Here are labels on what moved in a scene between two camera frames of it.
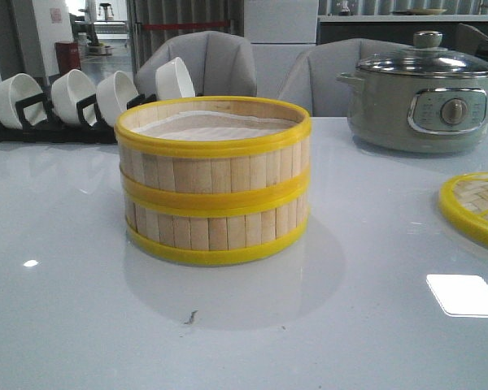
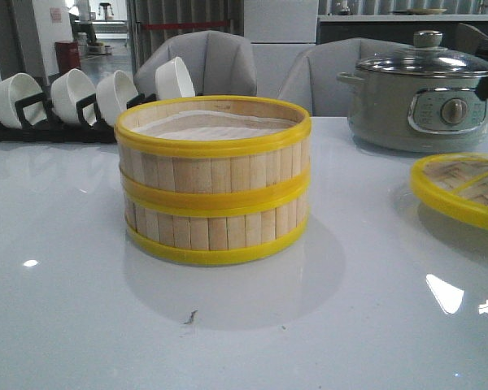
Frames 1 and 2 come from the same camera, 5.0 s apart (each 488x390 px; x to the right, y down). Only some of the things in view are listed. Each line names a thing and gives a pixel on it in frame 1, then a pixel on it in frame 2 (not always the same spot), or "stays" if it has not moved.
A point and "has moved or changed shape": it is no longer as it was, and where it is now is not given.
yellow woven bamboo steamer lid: x=474 y=202 has moved or changed shape
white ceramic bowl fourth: x=6 y=93 stays
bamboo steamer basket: x=214 y=156 stays
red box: x=68 y=56 stays
